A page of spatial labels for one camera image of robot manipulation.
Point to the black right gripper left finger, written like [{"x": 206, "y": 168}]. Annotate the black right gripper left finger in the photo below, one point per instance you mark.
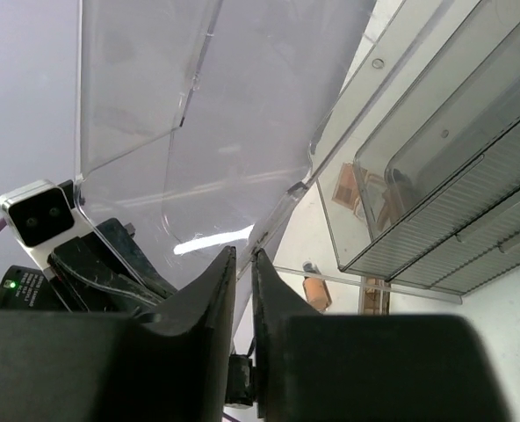
[{"x": 170, "y": 365}]

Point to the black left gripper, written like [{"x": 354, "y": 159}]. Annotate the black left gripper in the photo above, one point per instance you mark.
[{"x": 98, "y": 272}]

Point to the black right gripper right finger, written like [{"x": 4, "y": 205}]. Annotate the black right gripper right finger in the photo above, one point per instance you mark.
[{"x": 415, "y": 364}]

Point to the long square-pan eyeshadow palette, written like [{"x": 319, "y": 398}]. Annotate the long square-pan eyeshadow palette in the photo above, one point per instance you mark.
[{"x": 374, "y": 297}]

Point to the smoked acrylic drawer organizer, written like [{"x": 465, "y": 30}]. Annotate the smoked acrylic drawer organizer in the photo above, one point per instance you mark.
[{"x": 420, "y": 163}]

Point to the foundation bottle near organizer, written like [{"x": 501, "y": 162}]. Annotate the foundation bottle near organizer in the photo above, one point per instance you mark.
[{"x": 315, "y": 288}]

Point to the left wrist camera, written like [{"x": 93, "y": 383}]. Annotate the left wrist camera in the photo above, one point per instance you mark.
[{"x": 42, "y": 216}]

